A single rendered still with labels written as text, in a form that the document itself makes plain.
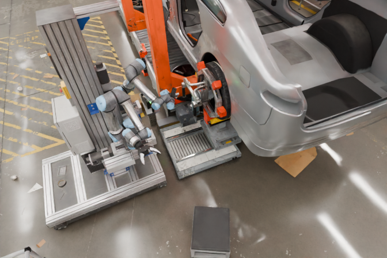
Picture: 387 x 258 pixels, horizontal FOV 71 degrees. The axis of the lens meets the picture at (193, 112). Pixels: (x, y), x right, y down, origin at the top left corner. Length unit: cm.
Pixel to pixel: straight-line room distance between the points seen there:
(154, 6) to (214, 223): 212
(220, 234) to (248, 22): 186
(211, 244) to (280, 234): 81
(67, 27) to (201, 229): 200
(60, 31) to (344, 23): 286
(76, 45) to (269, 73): 141
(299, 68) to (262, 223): 173
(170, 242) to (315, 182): 178
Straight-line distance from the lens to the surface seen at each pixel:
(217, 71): 280
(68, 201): 327
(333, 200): 348
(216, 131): 344
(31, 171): 400
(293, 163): 358
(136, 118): 226
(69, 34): 215
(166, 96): 260
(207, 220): 272
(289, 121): 216
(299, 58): 338
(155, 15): 281
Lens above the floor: 285
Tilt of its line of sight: 46 degrees down
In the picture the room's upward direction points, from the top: 3 degrees counter-clockwise
